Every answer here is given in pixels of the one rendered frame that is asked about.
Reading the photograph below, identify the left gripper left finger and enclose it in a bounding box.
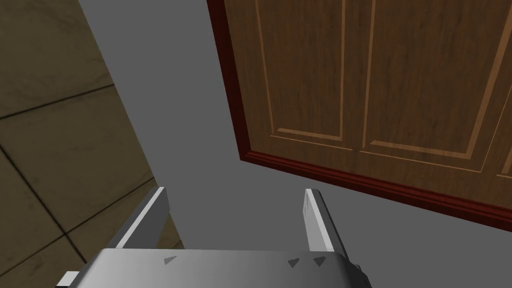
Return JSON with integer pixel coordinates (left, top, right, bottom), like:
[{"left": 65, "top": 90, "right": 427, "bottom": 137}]
[{"left": 107, "top": 186, "right": 171, "bottom": 250}]

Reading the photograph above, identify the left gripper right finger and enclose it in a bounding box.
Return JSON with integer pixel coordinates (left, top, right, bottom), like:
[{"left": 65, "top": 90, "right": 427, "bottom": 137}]
[{"left": 302, "top": 188, "right": 350, "bottom": 261}]

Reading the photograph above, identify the brown wooden panelled door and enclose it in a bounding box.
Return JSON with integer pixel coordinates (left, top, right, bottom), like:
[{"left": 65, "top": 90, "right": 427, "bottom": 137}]
[{"left": 223, "top": 0, "right": 512, "bottom": 211}]

